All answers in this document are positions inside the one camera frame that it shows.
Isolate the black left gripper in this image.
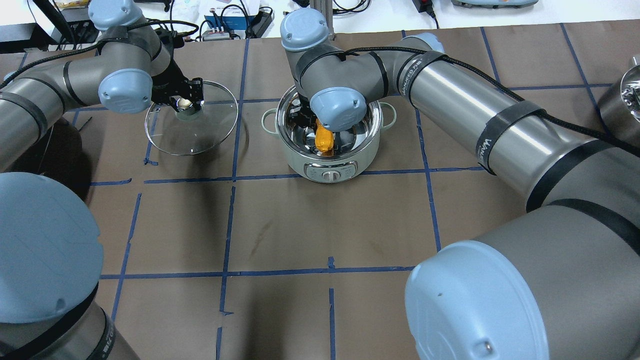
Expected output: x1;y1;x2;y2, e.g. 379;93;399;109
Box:
151;60;204;109

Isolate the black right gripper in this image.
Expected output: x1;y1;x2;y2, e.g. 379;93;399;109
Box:
289;92;317;128

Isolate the yellow corn cob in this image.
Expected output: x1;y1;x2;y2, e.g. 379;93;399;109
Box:
314;118;335;157

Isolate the glass pot lid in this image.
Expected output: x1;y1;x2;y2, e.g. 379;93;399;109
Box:
144;80;239;157

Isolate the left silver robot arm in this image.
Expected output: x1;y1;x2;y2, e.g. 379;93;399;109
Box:
1;0;204;360

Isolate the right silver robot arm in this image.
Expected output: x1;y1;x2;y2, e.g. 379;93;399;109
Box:
279;7;640;360

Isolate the pale green electric pot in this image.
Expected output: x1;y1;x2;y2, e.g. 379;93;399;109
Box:
261;86;397;183

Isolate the red usb hub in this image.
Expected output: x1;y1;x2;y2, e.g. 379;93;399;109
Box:
199;29;236;42

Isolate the steel steamer basket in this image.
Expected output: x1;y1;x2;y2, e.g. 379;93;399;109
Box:
598;54;640;146

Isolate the aluminium frame post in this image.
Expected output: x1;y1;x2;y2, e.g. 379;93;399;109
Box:
310;0;335;39

